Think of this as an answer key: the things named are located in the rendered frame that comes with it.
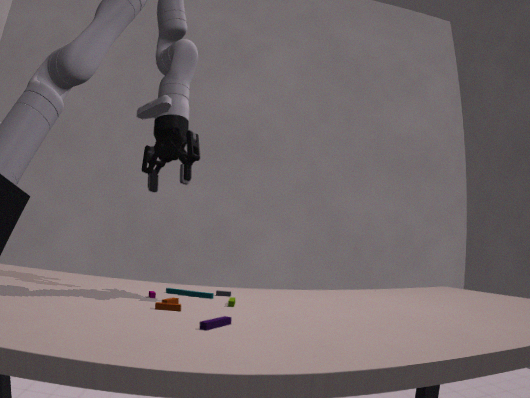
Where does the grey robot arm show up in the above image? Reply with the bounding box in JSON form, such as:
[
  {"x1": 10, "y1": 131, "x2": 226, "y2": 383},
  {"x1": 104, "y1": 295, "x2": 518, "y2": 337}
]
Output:
[{"x1": 0, "y1": 0, "x2": 198, "y2": 185}]

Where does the turquoise rod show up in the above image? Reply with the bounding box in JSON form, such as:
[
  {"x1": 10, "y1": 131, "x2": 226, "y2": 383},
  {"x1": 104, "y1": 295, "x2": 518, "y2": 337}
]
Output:
[{"x1": 166, "y1": 288, "x2": 214, "y2": 299}]

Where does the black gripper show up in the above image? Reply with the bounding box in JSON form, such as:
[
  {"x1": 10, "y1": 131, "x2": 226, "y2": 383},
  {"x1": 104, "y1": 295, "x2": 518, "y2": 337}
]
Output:
[{"x1": 142, "y1": 115, "x2": 200, "y2": 192}]

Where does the purple rod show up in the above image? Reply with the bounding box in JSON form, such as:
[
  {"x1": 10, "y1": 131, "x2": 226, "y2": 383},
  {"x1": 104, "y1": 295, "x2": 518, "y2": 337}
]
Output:
[{"x1": 200, "y1": 316, "x2": 231, "y2": 331}]

